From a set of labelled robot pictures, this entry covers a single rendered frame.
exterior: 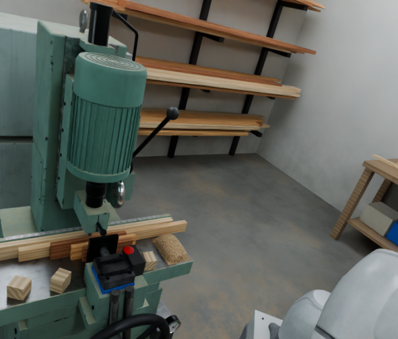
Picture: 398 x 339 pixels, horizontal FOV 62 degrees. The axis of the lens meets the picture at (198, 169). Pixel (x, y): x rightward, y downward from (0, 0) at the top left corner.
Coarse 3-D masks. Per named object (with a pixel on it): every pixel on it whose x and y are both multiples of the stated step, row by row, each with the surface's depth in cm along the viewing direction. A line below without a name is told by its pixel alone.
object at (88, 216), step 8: (80, 192) 105; (80, 200) 101; (80, 208) 101; (88, 208) 98; (96, 208) 100; (104, 208) 101; (80, 216) 101; (88, 216) 96; (96, 216) 97; (104, 216) 99; (88, 224) 97; (104, 224) 100; (88, 232) 99
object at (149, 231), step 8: (160, 224) 122; (168, 224) 123; (176, 224) 125; (184, 224) 127; (128, 232) 113; (136, 232) 115; (144, 232) 117; (152, 232) 119; (160, 232) 122; (168, 232) 124; (176, 232) 127; (24, 248) 95; (32, 248) 96; (40, 248) 97; (48, 248) 99; (24, 256) 96; (32, 256) 97; (40, 256) 99
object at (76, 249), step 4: (120, 236) 109; (124, 236) 110; (128, 236) 110; (132, 236) 111; (136, 236) 111; (72, 244) 100; (76, 244) 101; (80, 244) 101; (84, 244) 102; (72, 248) 99; (76, 248) 100; (80, 248) 101; (72, 252) 100; (76, 252) 101; (80, 252) 101; (72, 256) 101; (76, 256) 101; (80, 256) 102
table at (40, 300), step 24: (144, 240) 118; (0, 264) 93; (24, 264) 95; (48, 264) 98; (72, 264) 100; (0, 288) 87; (48, 288) 90; (72, 288) 92; (0, 312) 82; (24, 312) 86; (48, 312) 90; (144, 312) 98
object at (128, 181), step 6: (132, 174) 122; (126, 180) 122; (132, 180) 123; (108, 186) 121; (126, 186) 123; (132, 186) 125; (108, 192) 121; (126, 192) 124; (108, 198) 122; (126, 198) 126
